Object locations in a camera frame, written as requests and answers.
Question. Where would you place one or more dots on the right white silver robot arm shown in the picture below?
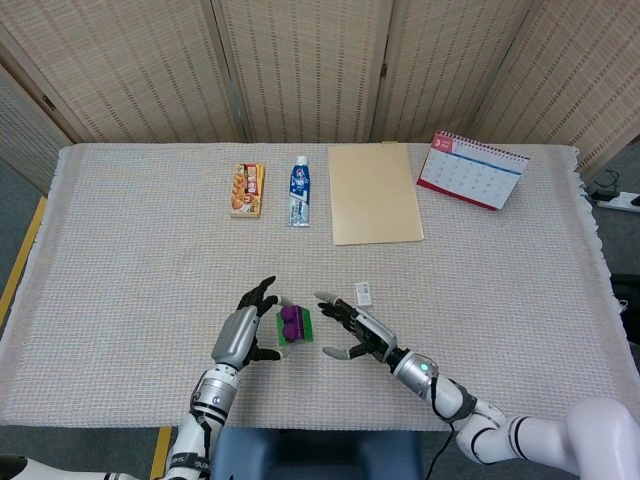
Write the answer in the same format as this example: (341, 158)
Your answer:
(500, 430)

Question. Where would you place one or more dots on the purple plastic toy brick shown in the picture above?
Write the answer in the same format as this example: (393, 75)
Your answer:
(291, 322)

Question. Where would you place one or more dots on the black power adapter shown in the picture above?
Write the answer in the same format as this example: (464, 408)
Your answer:
(607, 187)

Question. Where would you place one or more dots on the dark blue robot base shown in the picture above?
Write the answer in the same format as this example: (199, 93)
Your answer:
(310, 455)

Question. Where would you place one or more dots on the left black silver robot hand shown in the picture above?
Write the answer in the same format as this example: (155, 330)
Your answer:
(235, 340)

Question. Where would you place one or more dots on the woven bamboo screen panel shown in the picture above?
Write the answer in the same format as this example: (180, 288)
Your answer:
(445, 65)
(585, 75)
(20, 130)
(130, 65)
(305, 65)

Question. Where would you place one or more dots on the red white desk calendar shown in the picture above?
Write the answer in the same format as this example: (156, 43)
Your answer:
(470, 175)

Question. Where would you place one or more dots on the green purple small box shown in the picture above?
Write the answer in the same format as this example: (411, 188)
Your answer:
(307, 327)

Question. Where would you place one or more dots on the white power strip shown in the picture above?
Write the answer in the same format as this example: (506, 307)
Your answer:
(620, 201)

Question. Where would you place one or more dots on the beige woven tablecloth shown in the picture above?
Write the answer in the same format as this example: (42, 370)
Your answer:
(150, 260)

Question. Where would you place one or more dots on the tan manila folder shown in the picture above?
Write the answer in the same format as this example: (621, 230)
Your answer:
(375, 195)

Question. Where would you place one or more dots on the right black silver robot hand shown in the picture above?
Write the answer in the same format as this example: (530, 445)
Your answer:
(372, 332)

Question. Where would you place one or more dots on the yellow orange food box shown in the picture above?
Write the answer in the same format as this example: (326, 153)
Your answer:
(247, 190)

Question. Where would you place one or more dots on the blue white toothpaste tube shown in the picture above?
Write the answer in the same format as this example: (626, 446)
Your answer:
(299, 192)

